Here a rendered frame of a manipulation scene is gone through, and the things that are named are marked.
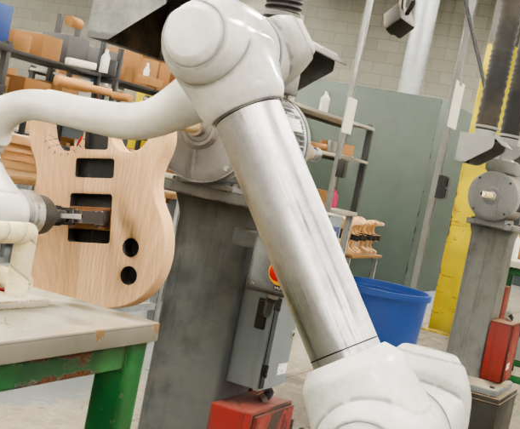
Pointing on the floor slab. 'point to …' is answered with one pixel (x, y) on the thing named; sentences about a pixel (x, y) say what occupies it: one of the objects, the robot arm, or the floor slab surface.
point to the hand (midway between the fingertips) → (88, 218)
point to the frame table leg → (116, 393)
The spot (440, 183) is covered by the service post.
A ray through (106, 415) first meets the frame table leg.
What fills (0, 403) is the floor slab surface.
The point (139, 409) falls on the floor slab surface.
